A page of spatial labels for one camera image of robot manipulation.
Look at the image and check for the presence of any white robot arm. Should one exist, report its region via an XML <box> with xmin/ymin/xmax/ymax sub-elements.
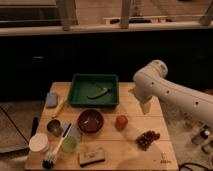
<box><xmin>133</xmin><ymin>60</ymin><xmax>213</xmax><ymax>127</ymax></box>

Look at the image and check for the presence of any bunch of dark grapes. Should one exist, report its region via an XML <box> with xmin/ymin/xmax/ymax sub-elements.
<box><xmin>135</xmin><ymin>131</ymin><xmax>160</xmax><ymax>151</ymax></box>

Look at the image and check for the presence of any white handled dish brush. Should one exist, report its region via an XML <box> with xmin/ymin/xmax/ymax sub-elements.
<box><xmin>42</xmin><ymin>131</ymin><xmax>69</xmax><ymax>170</ymax></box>

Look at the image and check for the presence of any small metal cup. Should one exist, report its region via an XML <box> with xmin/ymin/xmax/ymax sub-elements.
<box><xmin>47</xmin><ymin>119</ymin><xmax>63</xmax><ymax>137</ymax></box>

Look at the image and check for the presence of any brown rectangular block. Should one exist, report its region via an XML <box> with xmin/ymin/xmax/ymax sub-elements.
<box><xmin>78</xmin><ymin>148</ymin><xmax>105</xmax><ymax>167</ymax></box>

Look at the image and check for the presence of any green plastic tray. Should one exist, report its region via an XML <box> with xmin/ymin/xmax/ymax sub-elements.
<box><xmin>67</xmin><ymin>74</ymin><xmax>119</xmax><ymax>108</ymax></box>

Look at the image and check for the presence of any black cable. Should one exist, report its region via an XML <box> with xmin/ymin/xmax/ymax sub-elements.
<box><xmin>177</xmin><ymin>161</ymin><xmax>211</xmax><ymax>171</ymax></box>

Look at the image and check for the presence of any yellow banana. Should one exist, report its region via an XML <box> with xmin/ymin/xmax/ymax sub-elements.
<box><xmin>51</xmin><ymin>98</ymin><xmax>66</xmax><ymax>118</ymax></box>

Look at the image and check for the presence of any black handled knife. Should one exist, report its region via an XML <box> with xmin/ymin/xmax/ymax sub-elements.
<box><xmin>62</xmin><ymin>123</ymin><xmax>81</xmax><ymax>141</ymax></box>

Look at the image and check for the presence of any green plastic cup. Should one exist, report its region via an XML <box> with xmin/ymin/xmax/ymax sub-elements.
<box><xmin>61</xmin><ymin>136</ymin><xmax>77</xmax><ymax>153</ymax></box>

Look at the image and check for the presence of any black marker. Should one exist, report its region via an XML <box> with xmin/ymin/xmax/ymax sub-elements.
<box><xmin>31</xmin><ymin>117</ymin><xmax>39</xmax><ymax>137</ymax></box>

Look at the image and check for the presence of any red orange apple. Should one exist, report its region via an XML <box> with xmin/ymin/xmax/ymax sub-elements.
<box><xmin>115</xmin><ymin>115</ymin><xmax>128</xmax><ymax>130</ymax></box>

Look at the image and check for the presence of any blue sponge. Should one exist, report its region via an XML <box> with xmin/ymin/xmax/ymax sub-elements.
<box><xmin>46</xmin><ymin>93</ymin><xmax>58</xmax><ymax>108</ymax></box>

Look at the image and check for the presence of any dark red bowl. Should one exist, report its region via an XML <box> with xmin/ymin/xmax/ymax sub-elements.
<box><xmin>77</xmin><ymin>109</ymin><xmax>104</xmax><ymax>135</ymax></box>

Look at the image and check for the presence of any spice jar with black lid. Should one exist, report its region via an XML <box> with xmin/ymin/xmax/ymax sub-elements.
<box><xmin>192</xmin><ymin>130</ymin><xmax>210</xmax><ymax>145</ymax></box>

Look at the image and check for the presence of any green pea pod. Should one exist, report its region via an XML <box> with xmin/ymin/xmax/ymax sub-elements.
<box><xmin>87</xmin><ymin>87</ymin><xmax>110</xmax><ymax>99</ymax></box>

